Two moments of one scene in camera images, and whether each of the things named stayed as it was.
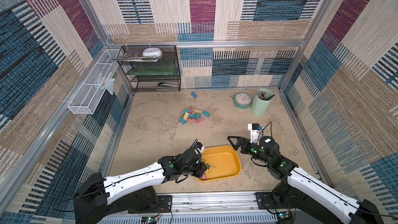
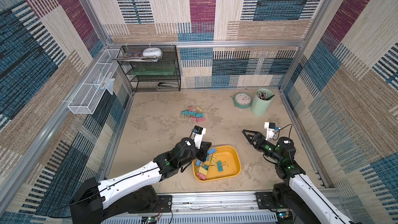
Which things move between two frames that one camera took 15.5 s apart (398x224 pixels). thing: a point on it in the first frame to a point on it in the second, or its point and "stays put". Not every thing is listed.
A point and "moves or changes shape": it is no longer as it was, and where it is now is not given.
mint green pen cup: [261, 101] stays put
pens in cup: [263, 95] stays put
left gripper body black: [198, 169] to [200, 152]
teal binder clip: [181, 121] to [219, 166]
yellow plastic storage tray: [222, 162] stays put
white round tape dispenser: [152, 53] stays put
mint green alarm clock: [242, 100] stays put
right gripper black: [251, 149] to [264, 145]
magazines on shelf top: [138, 56] stays put
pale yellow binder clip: [186, 115] moves or changes shape
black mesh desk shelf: [151, 68] stays put
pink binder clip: [200, 120] stays put
